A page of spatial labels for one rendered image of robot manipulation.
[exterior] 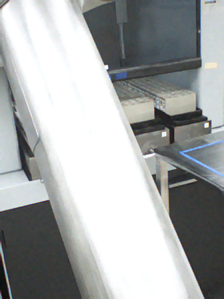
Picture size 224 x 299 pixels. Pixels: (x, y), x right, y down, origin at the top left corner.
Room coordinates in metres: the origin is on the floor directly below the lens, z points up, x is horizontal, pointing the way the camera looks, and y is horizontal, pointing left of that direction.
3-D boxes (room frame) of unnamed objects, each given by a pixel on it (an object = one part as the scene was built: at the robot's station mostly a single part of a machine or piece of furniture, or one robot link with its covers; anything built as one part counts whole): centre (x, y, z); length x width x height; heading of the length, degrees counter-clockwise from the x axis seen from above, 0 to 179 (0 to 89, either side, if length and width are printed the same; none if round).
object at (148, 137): (1.55, -0.01, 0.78); 0.73 x 0.14 x 0.09; 20
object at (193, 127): (1.60, -0.15, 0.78); 0.73 x 0.14 x 0.09; 20
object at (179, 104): (1.38, -0.23, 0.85); 0.12 x 0.02 x 0.06; 109
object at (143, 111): (1.33, -0.09, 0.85); 0.12 x 0.02 x 0.06; 109
